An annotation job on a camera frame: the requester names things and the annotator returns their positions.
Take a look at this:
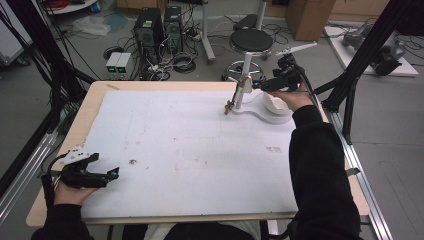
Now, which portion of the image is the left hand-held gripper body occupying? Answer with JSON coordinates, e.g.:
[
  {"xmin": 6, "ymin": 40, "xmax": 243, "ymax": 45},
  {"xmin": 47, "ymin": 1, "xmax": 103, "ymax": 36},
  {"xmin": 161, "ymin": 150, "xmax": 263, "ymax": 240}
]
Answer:
[{"xmin": 54, "ymin": 145, "xmax": 109, "ymax": 190}]

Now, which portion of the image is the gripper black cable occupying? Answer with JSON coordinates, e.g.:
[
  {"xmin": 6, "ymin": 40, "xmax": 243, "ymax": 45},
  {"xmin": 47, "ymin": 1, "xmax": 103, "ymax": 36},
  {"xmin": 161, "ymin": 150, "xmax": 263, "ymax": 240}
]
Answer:
[
  {"xmin": 293, "ymin": 63, "xmax": 319, "ymax": 106},
  {"xmin": 40, "ymin": 153, "xmax": 68, "ymax": 209}
]

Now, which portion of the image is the grey power supply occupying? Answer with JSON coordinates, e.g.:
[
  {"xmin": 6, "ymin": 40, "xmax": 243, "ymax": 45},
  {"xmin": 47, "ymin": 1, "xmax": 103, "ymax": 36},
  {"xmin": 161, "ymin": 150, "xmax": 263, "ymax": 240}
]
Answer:
[
  {"xmin": 105, "ymin": 51, "xmax": 123, "ymax": 80},
  {"xmin": 115, "ymin": 52, "xmax": 133, "ymax": 80}
]

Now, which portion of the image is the person's lap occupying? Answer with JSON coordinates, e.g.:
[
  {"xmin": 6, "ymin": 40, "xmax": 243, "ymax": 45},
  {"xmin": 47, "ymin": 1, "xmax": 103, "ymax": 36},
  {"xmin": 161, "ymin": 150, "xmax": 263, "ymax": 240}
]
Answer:
[{"xmin": 121, "ymin": 222, "xmax": 268, "ymax": 240}]

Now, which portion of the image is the coiled black cable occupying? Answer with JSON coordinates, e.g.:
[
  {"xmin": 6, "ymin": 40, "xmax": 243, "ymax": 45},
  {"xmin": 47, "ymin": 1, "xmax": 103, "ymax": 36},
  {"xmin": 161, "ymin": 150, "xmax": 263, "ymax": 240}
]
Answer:
[{"xmin": 171, "ymin": 53, "xmax": 198, "ymax": 74}]

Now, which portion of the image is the black flat pedal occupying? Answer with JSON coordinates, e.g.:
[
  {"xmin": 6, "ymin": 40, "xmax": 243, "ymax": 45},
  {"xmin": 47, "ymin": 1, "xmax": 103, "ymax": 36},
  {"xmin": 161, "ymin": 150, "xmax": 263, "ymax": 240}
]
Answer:
[{"xmin": 233, "ymin": 13, "xmax": 258, "ymax": 32}]

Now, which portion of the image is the grey metal stand leg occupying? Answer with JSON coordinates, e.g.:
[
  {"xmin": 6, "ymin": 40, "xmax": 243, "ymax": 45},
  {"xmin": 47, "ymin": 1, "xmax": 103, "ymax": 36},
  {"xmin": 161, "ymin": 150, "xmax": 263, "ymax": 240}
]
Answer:
[{"xmin": 201, "ymin": 0, "xmax": 217, "ymax": 64}]

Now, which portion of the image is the green cord keychain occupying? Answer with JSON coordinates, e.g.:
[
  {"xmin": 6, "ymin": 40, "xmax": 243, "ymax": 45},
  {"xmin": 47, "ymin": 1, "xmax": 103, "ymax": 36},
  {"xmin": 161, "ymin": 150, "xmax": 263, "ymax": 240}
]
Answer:
[{"xmin": 223, "ymin": 81, "xmax": 244, "ymax": 116}]

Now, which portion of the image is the white floor board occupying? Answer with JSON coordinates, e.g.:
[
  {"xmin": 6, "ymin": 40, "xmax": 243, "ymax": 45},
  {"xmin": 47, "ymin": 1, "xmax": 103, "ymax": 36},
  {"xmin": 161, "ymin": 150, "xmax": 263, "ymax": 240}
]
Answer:
[{"xmin": 323, "ymin": 25, "xmax": 419, "ymax": 78}]

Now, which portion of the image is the black stool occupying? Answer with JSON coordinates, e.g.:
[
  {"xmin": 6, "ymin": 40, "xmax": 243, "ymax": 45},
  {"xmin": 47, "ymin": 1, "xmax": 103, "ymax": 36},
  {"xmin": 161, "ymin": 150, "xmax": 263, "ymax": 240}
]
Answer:
[{"xmin": 221, "ymin": 28, "xmax": 275, "ymax": 83}]

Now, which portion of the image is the large black computer tower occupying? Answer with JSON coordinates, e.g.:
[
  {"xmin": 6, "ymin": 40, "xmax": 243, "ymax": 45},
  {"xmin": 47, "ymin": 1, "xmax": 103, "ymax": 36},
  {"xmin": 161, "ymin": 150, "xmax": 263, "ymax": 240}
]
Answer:
[{"xmin": 133, "ymin": 7, "xmax": 165, "ymax": 64}]

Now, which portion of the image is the round white table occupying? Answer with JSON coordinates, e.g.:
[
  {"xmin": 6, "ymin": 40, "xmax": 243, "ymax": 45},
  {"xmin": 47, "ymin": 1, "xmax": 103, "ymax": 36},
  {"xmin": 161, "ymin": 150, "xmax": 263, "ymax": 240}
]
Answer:
[{"xmin": 43, "ymin": 0, "xmax": 99, "ymax": 15}]

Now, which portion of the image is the cardboard box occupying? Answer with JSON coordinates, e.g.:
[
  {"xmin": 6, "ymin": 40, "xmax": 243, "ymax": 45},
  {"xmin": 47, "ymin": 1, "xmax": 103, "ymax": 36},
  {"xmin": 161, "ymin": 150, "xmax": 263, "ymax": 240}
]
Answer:
[{"xmin": 285, "ymin": 0, "xmax": 337, "ymax": 43}]

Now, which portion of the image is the slim black computer tower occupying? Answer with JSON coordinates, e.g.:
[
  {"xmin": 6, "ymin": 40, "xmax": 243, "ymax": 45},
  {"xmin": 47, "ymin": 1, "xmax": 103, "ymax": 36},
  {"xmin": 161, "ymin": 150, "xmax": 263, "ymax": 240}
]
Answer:
[{"xmin": 163, "ymin": 5, "xmax": 184, "ymax": 54}]

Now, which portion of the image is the person's left hand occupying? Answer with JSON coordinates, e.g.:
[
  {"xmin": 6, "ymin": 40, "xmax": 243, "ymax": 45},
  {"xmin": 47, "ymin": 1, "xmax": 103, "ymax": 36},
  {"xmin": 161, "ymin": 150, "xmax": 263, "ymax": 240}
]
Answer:
[{"xmin": 53, "ymin": 181, "xmax": 99, "ymax": 207}]

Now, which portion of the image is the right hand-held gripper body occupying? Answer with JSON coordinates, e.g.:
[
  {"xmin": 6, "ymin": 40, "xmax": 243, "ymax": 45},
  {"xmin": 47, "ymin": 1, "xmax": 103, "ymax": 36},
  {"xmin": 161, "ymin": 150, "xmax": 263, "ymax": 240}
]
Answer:
[{"xmin": 266, "ymin": 40, "xmax": 318, "ymax": 93}]

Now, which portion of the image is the grey machine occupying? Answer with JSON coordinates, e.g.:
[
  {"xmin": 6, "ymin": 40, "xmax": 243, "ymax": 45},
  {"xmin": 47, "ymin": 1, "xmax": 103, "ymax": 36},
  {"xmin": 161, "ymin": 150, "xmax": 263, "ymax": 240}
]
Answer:
[{"xmin": 341, "ymin": 23, "xmax": 408, "ymax": 77}]

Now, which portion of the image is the aluminium rail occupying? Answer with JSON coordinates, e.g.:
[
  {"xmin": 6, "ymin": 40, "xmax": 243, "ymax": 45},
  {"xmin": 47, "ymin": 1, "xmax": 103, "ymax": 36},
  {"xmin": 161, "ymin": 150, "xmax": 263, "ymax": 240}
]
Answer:
[
  {"xmin": 322, "ymin": 108, "xmax": 394, "ymax": 240},
  {"xmin": 0, "ymin": 131, "xmax": 59, "ymax": 224}
]

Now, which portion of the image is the white bowl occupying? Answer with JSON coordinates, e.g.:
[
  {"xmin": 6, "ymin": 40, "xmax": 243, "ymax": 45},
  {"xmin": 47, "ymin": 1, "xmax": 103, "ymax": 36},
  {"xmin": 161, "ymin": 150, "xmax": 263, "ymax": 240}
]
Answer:
[{"xmin": 263, "ymin": 92, "xmax": 291, "ymax": 116}]

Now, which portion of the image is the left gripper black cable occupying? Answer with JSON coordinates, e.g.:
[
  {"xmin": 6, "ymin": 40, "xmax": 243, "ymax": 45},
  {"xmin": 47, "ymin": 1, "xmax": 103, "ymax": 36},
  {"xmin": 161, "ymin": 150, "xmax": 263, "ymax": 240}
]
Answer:
[{"xmin": 40, "ymin": 153, "xmax": 68, "ymax": 209}]

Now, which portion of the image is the black frame strut with cables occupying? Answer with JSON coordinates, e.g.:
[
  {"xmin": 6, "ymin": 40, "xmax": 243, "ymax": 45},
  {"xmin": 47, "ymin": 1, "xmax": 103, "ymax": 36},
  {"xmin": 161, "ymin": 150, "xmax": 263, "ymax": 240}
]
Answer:
[{"xmin": 0, "ymin": 0, "xmax": 98, "ymax": 198}]

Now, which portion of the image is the wooden table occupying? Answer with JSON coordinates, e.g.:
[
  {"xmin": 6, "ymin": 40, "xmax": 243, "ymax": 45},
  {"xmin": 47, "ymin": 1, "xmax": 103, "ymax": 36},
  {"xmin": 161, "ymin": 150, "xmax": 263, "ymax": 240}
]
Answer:
[{"xmin": 25, "ymin": 80, "xmax": 371, "ymax": 228}]

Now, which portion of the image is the clear plastic bag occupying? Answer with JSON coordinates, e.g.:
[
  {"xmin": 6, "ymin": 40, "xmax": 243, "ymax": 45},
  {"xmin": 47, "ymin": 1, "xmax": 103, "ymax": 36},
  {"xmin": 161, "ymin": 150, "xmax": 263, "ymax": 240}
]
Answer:
[{"xmin": 71, "ymin": 14, "xmax": 113, "ymax": 37}]

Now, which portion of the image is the white mat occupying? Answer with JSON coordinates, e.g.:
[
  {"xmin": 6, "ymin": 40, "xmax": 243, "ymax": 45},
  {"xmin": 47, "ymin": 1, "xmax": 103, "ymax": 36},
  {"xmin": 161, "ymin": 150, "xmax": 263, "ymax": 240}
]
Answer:
[{"xmin": 80, "ymin": 89, "xmax": 301, "ymax": 219}]

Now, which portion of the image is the person's right hand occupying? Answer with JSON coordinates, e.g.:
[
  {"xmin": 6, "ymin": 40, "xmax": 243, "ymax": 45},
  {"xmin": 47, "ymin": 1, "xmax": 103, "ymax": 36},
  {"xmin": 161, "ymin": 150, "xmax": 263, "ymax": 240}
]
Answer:
[{"xmin": 266, "ymin": 87, "xmax": 316, "ymax": 113}]

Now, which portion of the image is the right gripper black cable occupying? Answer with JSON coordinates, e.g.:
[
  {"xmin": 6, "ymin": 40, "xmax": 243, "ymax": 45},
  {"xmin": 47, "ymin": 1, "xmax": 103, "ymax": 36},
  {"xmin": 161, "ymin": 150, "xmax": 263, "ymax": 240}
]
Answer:
[{"xmin": 293, "ymin": 63, "xmax": 319, "ymax": 106}]

